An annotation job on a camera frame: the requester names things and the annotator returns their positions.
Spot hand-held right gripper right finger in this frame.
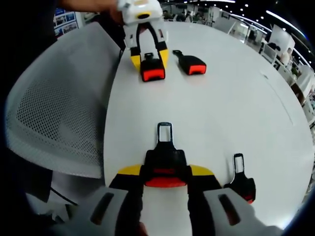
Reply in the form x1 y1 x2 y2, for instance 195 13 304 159
186 165 286 236

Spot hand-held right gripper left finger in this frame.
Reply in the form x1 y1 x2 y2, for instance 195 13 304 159
53 165 146 236

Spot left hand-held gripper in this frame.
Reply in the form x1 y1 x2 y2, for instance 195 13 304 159
116 0 170 72

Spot black seat belt buckle red button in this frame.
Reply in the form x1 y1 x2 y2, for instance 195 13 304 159
140 52 166 83
172 50 207 76

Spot metal seat belt tongue black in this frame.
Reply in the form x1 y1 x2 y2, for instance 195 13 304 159
144 122 191 189
223 153 256 205

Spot person's left forearm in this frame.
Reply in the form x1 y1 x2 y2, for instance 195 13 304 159
60 0 118 13

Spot picture board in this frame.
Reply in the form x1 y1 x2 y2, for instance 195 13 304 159
53 8 80 38

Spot white mesh chair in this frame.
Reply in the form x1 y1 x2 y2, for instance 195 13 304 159
4 21 124 179

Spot person's body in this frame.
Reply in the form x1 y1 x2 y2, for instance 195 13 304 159
9 0 83 50

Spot white desk partition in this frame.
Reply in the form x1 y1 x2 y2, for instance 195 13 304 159
267 24 296 54

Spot black cable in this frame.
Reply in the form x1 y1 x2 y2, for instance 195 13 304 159
50 186 80 207

